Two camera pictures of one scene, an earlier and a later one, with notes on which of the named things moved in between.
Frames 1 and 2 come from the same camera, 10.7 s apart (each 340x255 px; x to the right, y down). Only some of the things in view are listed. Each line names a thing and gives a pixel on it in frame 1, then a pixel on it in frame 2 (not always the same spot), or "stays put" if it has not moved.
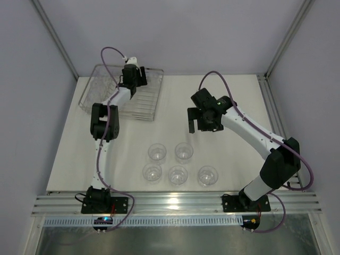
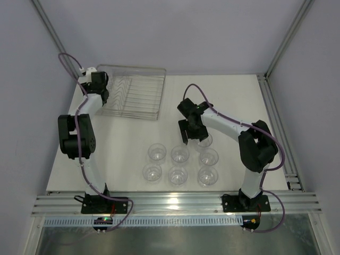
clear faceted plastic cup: (152, 171) stays put
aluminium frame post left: (48, 24) stays put
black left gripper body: (138, 80) → (98, 78)
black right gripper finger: (192, 115) → (183, 124)
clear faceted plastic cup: (177, 176) stays put
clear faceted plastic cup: (207, 176) stays put
